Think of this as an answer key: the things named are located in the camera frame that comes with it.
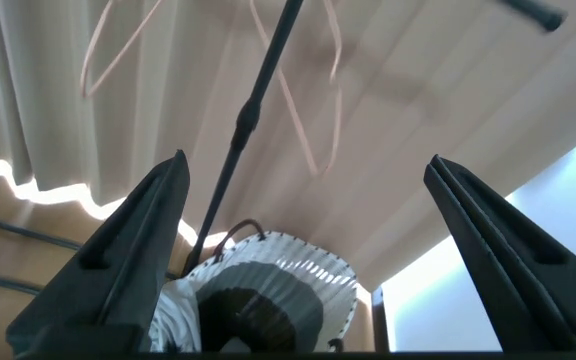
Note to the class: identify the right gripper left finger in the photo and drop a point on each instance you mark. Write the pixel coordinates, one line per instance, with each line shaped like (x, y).
(118, 280)

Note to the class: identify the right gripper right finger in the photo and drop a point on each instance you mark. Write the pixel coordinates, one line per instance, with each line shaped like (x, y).
(533, 300)

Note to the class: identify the pale grey garment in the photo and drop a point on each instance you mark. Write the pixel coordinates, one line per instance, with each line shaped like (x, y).
(175, 320)

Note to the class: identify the black clothes rack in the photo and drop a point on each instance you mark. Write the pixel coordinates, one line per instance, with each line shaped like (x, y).
(248, 120)

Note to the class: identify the beige curtain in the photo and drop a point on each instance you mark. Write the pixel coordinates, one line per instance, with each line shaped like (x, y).
(418, 75)

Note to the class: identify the pink clothes hanger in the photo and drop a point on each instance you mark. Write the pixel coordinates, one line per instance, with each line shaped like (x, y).
(294, 115)
(83, 80)

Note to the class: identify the white laundry basket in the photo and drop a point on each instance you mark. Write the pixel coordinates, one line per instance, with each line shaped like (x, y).
(293, 250)

